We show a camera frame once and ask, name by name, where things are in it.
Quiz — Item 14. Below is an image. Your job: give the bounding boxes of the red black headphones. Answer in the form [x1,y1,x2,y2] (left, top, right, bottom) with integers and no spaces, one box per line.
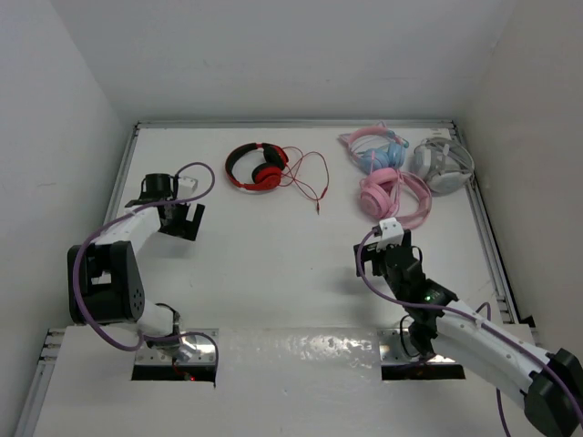
[224,143,289,191]

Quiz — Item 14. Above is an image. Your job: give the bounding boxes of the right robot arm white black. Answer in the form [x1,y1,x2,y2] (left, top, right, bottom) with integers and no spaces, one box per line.
[353,231,582,436]

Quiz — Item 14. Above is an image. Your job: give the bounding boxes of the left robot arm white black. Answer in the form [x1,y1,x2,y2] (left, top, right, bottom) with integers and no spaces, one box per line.
[67,173,205,358]

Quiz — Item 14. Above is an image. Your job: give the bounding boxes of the white grey headphones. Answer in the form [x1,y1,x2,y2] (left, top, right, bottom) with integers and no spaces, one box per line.
[410,137,475,196]

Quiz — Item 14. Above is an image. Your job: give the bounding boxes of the pink blue cat-ear headphones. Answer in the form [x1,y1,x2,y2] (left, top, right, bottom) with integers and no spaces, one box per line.
[338,122,409,174]

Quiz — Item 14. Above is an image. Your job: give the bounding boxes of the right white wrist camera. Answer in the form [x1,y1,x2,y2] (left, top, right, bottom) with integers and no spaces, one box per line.
[376,218,404,251]

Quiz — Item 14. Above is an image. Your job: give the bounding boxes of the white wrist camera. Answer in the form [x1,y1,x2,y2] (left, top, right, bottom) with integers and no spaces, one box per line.
[177,177,199,198]
[376,218,404,251]

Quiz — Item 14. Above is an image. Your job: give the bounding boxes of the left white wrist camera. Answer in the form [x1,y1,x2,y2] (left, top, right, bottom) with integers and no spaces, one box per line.
[177,177,199,198]

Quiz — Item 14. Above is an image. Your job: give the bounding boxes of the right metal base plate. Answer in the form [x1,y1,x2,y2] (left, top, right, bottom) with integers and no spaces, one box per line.
[377,327,456,366]

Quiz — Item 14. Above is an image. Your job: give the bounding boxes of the metal base plate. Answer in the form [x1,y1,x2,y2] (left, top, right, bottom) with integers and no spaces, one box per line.
[377,327,456,366]
[135,329,219,366]

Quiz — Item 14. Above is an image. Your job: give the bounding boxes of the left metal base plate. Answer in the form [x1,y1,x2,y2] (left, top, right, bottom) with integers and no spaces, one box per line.
[135,329,219,366]

